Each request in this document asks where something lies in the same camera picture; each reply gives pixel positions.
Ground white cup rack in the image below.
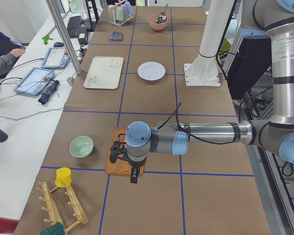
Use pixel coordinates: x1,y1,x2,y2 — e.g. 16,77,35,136
110,15,133,26

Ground beige cup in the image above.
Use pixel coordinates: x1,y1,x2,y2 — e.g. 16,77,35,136
108,5,116,23

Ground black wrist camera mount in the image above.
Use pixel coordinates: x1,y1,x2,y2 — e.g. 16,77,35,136
109,134,128,164

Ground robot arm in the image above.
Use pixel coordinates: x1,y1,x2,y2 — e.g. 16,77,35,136
123,0,294,183

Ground teach pendant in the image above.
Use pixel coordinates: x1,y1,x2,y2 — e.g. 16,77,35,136
41,47,70,69
13,67,54,96

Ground black keyboard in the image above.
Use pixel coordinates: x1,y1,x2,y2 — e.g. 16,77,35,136
67,16,82,38

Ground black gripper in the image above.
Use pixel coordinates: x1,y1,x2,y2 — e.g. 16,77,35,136
130,157,146,184

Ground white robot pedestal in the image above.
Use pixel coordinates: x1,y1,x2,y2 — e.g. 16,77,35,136
184,0,235,87

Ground grey folded cloth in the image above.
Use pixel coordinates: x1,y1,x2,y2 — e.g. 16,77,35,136
108,31,124,42

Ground cream bear tray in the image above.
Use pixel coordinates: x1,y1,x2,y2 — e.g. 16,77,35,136
83,56,123,90

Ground wooden cup rack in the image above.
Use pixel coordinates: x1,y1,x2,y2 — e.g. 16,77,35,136
37,181,89,235

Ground seated person's hand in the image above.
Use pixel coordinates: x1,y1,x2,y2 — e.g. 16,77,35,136
10,48,25,58

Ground metal scoop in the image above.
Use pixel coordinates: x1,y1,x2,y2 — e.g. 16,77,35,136
156,4,168,24

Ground dark green cup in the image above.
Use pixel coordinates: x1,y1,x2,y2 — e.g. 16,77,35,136
39,222,66,235

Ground wooden cutting board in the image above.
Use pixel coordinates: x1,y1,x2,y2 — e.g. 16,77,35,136
105,127,145,177

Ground far teach pendant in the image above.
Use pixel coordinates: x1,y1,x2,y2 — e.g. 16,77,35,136
41,47,70,69

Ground green bowl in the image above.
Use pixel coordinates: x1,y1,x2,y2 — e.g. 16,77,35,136
69,136,94,158

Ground grey sleeved forearm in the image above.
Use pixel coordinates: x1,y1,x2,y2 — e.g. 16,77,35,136
0,53,17,76

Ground pink bowl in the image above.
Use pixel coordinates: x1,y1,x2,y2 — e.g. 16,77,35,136
148,14,168,31

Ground black box on desk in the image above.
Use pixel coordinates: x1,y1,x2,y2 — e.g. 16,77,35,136
78,32,88,45

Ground white plate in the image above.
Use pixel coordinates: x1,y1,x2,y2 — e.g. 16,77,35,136
137,62,166,81

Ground yellow cup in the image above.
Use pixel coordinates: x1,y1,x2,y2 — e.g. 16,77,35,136
55,167,72,188

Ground purple cup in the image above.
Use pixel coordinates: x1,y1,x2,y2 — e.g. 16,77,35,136
123,1,133,16

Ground black computer mouse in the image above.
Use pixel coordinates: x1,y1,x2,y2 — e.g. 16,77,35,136
53,42,64,47

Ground dark blue folded umbrella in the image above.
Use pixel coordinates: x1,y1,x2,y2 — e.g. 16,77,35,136
38,80,60,105

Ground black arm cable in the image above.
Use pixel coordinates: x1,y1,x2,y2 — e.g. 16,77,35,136
156,101,237,145

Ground green plastic clip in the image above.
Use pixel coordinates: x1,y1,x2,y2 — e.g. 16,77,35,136
42,34,53,45

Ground light green cup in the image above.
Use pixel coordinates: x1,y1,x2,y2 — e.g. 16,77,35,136
116,7,124,21

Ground near teach pendant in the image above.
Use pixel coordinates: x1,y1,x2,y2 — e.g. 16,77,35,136
13,67,54,96

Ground aluminium frame post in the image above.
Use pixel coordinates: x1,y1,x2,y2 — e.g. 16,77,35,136
46,0,82,75

